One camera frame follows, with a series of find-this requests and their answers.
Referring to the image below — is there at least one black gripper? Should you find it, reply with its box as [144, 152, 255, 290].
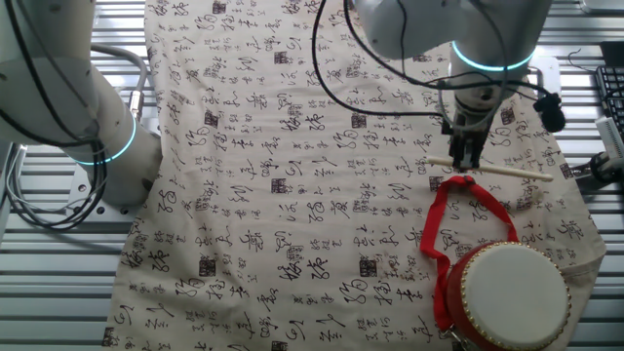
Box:
[440, 109, 488, 172]

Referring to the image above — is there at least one light wooden drumstick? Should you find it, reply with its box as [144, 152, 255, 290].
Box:
[426, 154, 556, 183]

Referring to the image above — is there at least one black foam microphone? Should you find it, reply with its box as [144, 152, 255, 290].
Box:
[531, 92, 567, 135]

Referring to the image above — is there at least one small grey white box device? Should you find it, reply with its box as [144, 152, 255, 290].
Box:
[595, 115, 624, 160]

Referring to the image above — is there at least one black computer keyboard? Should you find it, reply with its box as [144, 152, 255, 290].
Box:
[594, 64, 624, 138]

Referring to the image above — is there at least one grey flat device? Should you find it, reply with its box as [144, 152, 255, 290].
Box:
[579, 0, 624, 16]

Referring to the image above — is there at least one beige calligraphy print cloth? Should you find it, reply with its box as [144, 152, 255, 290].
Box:
[100, 0, 608, 351]

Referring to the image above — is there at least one red fabric drum strap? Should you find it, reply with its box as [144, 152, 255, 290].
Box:
[418, 174, 521, 333]

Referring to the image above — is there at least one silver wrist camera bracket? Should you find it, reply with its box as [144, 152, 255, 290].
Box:
[525, 55, 563, 99]

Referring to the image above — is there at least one thin black wire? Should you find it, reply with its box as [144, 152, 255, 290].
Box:
[566, 47, 601, 75]

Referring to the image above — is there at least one black cable to gripper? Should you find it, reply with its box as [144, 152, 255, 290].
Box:
[309, 0, 552, 129]

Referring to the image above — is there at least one grey cable with metal connector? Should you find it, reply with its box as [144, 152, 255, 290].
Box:
[90, 42, 149, 122]

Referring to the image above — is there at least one black and white cable bundle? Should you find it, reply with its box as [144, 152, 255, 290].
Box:
[0, 140, 108, 232]

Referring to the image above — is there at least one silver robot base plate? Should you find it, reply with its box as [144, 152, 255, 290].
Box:
[64, 145, 138, 216]

